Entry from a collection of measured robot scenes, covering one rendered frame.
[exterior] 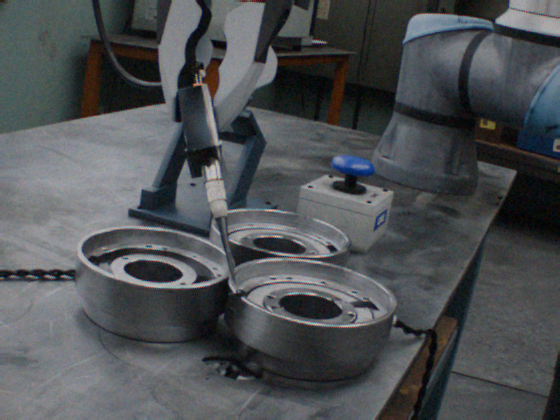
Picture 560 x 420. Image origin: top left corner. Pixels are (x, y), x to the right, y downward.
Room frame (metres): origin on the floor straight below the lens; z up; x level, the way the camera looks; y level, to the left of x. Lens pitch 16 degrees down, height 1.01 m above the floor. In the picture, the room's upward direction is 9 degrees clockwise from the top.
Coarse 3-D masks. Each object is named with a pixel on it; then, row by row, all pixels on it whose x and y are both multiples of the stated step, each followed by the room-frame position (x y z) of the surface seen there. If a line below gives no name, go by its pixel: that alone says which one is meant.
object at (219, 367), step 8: (208, 360) 0.39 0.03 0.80; (216, 360) 0.39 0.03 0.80; (224, 360) 0.39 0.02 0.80; (232, 360) 0.40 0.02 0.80; (240, 360) 0.40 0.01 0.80; (248, 360) 0.40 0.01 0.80; (216, 368) 0.39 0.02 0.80; (224, 368) 0.39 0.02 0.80; (232, 368) 0.39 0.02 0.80; (240, 368) 0.39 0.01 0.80; (248, 368) 0.39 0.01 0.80; (256, 368) 0.39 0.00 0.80; (224, 376) 0.38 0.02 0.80; (232, 376) 0.38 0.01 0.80; (240, 376) 0.38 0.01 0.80; (248, 376) 0.38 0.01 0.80; (256, 376) 0.38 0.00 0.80
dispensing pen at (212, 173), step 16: (192, 80) 0.51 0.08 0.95; (192, 96) 0.48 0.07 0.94; (192, 112) 0.48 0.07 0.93; (192, 128) 0.47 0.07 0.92; (208, 128) 0.47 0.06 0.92; (192, 144) 0.46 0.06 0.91; (208, 144) 0.46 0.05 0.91; (192, 160) 0.47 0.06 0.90; (208, 160) 0.47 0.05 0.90; (192, 176) 0.49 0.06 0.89; (208, 176) 0.46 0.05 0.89; (208, 192) 0.46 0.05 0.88; (224, 192) 0.46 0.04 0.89; (224, 208) 0.45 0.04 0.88; (224, 224) 0.45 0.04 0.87; (224, 240) 0.44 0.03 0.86
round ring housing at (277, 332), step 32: (256, 288) 0.46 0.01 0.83; (288, 288) 0.46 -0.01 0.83; (352, 288) 0.48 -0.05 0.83; (384, 288) 0.45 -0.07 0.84; (256, 320) 0.39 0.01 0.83; (288, 320) 0.39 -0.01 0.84; (320, 320) 0.42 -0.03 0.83; (352, 320) 0.42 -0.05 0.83; (384, 320) 0.41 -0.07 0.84; (256, 352) 0.40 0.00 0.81; (288, 352) 0.38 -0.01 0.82; (320, 352) 0.38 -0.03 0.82; (352, 352) 0.39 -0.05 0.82
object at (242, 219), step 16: (240, 208) 0.58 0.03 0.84; (256, 208) 0.59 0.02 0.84; (240, 224) 0.58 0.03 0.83; (256, 224) 0.58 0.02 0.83; (272, 224) 0.59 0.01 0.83; (288, 224) 0.59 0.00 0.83; (304, 224) 0.59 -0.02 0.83; (320, 224) 0.58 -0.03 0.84; (256, 240) 0.55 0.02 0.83; (272, 240) 0.56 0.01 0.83; (288, 240) 0.56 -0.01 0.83; (304, 240) 0.56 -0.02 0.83; (320, 240) 0.57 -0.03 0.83; (336, 240) 0.57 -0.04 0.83; (240, 256) 0.50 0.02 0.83; (256, 256) 0.49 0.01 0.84; (272, 256) 0.49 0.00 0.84; (288, 256) 0.49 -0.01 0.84; (304, 256) 0.49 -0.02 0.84; (320, 256) 0.50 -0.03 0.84; (336, 256) 0.51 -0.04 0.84
